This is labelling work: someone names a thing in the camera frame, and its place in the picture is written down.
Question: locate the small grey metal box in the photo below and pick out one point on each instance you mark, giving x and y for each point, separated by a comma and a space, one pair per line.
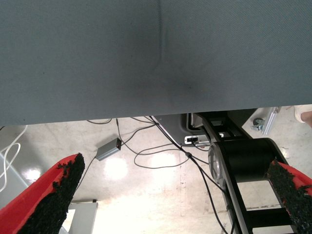
108, 149

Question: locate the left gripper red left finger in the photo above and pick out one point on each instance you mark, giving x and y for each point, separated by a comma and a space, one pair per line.
44, 202

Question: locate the black drum with steel rim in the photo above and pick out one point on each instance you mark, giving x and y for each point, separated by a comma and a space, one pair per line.
248, 158

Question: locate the white cabinet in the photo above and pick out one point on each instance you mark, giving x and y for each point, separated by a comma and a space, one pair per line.
83, 217

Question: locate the dark grey base panel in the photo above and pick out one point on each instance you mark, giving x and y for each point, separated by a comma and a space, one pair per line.
170, 126

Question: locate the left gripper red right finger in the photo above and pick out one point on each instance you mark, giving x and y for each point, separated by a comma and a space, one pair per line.
295, 195

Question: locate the black caster wheel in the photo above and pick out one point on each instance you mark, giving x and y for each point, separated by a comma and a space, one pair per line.
258, 122

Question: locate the small white hub device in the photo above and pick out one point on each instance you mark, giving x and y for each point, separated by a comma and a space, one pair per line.
203, 138

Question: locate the person's foot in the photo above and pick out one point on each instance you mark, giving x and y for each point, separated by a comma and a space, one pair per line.
302, 113

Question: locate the dark grey table cloth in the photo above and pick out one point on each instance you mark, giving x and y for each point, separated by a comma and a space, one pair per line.
97, 61

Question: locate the black ladder-shaped base frame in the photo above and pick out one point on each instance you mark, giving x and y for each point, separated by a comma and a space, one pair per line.
268, 214

